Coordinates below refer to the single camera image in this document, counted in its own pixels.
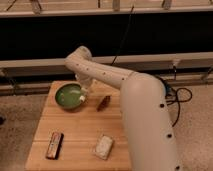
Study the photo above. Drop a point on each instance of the wooden table board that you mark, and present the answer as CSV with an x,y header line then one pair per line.
x,y
81,128

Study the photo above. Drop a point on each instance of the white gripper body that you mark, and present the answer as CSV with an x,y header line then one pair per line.
x,y
84,80

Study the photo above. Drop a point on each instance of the green ceramic bowl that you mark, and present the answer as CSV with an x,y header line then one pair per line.
x,y
67,96

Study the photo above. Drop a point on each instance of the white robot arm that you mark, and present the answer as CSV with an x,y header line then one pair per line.
x,y
147,124

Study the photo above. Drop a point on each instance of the red chili pepper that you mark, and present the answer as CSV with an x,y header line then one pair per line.
x,y
104,103

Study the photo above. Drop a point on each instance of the red brown snack bar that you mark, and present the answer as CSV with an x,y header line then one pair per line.
x,y
53,149

